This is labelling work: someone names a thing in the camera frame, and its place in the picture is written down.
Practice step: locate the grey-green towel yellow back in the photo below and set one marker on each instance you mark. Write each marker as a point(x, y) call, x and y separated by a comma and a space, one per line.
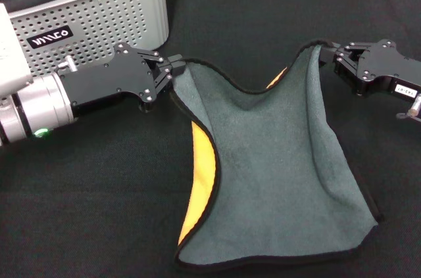
point(279, 159)

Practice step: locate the grey perforated storage box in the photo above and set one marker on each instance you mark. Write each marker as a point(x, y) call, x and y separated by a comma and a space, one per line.
point(115, 12)

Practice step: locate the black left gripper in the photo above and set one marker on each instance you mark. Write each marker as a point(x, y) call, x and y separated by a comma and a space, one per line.
point(108, 84)

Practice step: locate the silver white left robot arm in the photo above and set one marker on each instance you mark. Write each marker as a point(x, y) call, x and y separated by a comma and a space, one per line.
point(42, 107)

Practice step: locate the black tablecloth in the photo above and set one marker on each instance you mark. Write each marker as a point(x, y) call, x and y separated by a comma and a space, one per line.
point(98, 192)

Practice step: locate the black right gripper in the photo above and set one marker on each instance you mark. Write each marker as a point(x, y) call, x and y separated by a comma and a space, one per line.
point(385, 67)

